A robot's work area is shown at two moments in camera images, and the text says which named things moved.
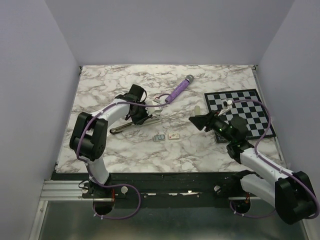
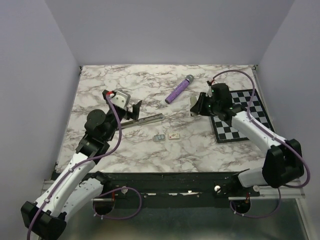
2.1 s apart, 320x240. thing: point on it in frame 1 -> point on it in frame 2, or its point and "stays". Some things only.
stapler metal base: [118, 128] stays
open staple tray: [159, 137] stays
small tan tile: [173, 135] stays
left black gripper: [140, 121] -> [134, 114]
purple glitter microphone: [189, 79] stays
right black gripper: [208, 120] -> [198, 107]
